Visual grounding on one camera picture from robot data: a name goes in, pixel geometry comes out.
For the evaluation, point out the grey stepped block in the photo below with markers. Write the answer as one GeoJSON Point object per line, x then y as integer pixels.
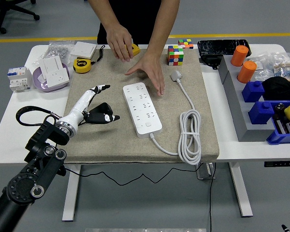
{"type": "Point", "coordinates": [241, 120]}

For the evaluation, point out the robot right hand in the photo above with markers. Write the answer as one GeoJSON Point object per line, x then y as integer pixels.
{"type": "Point", "coordinates": [285, 228]}

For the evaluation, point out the person's right hand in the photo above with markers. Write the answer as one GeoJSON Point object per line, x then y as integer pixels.
{"type": "Point", "coordinates": [119, 43]}

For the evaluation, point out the black office chair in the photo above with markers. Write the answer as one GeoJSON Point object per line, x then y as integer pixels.
{"type": "Point", "coordinates": [1, 21]}

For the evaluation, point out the white table leg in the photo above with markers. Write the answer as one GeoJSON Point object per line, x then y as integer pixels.
{"type": "Point", "coordinates": [71, 193]}
{"type": "Point", "coordinates": [240, 193]}

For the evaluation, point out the white power strip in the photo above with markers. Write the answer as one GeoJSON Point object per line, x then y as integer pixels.
{"type": "Point", "coordinates": [142, 108]}

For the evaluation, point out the blue plastic bin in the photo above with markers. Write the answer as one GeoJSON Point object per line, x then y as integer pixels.
{"type": "Point", "coordinates": [280, 139]}

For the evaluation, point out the plastic bag of resistors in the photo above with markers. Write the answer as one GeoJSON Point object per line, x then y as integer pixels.
{"type": "Point", "coordinates": [284, 68]}

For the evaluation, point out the grey-brown mat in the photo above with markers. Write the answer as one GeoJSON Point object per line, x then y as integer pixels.
{"type": "Point", "coordinates": [111, 149]}

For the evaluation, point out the person's left forearm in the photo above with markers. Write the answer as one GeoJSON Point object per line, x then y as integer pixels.
{"type": "Point", "coordinates": [163, 24]}

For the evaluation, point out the person's left hand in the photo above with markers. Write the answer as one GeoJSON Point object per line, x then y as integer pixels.
{"type": "Point", "coordinates": [152, 67]}

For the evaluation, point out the small Rubik's cube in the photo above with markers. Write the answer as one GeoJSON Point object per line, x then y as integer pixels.
{"type": "Point", "coordinates": [185, 44]}

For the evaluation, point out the white square switch plate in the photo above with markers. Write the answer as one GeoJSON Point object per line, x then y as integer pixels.
{"type": "Point", "coordinates": [83, 49]}

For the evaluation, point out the person's right forearm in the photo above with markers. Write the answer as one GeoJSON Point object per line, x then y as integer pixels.
{"type": "Point", "coordinates": [104, 12]}

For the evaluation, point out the black cloth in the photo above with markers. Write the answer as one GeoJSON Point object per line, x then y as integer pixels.
{"type": "Point", "coordinates": [280, 89]}

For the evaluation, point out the person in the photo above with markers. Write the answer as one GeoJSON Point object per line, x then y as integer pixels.
{"type": "Point", "coordinates": [135, 24]}

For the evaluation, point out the white wall socket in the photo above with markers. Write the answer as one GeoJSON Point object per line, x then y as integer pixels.
{"type": "Point", "coordinates": [56, 77]}

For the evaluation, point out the white circuit breaker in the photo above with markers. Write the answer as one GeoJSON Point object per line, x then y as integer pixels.
{"type": "Point", "coordinates": [19, 79]}

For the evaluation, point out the black table control panel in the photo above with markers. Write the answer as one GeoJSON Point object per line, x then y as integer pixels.
{"type": "Point", "coordinates": [280, 164]}

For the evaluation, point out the large Rubik's cube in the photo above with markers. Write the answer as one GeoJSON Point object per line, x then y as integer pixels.
{"type": "Point", "coordinates": [175, 56]}

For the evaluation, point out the clear plastic bag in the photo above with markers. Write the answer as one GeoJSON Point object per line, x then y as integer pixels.
{"type": "Point", "coordinates": [262, 65]}

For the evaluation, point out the silver metal bracket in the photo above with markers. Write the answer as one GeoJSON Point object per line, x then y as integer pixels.
{"type": "Point", "coordinates": [204, 171]}

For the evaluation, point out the plastic bag of screws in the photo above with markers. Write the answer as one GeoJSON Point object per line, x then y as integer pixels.
{"type": "Point", "coordinates": [55, 49]}

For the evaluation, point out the small square yellow tape measure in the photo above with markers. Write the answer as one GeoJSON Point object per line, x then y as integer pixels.
{"type": "Point", "coordinates": [135, 50]}

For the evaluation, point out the orange cylinder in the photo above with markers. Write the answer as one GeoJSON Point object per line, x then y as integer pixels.
{"type": "Point", "coordinates": [239, 56]}
{"type": "Point", "coordinates": [246, 72]}

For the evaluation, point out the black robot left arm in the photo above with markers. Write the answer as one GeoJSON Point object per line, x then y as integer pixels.
{"type": "Point", "coordinates": [21, 186]}

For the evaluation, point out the dark round bottle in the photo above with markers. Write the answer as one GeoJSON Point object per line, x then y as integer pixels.
{"type": "Point", "coordinates": [279, 108]}

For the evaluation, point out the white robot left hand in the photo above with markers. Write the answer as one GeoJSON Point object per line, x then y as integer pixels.
{"type": "Point", "coordinates": [75, 113]}

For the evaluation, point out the row of brown vials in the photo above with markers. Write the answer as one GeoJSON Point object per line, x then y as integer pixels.
{"type": "Point", "coordinates": [286, 126]}

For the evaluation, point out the black plug adapter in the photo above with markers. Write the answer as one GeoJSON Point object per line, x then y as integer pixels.
{"type": "Point", "coordinates": [105, 108]}

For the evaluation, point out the purple bowl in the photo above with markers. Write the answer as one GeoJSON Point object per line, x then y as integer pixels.
{"type": "Point", "coordinates": [42, 88]}

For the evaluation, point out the black glossy tray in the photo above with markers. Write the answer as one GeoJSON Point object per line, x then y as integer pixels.
{"type": "Point", "coordinates": [217, 47]}

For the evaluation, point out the blue block with knob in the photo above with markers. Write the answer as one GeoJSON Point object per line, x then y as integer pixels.
{"type": "Point", "coordinates": [252, 93]}
{"type": "Point", "coordinates": [261, 114]}

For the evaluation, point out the round yellow tape measure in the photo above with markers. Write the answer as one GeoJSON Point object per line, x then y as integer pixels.
{"type": "Point", "coordinates": [82, 66]}

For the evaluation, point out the white switch panel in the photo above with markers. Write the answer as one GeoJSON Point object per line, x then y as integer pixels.
{"type": "Point", "coordinates": [50, 64]}

